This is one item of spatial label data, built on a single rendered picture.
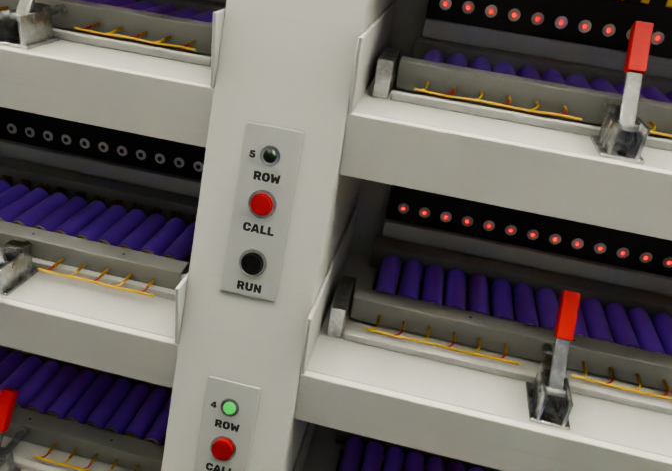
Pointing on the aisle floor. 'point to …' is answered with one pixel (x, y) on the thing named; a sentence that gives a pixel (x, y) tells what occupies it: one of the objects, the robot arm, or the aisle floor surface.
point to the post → (316, 181)
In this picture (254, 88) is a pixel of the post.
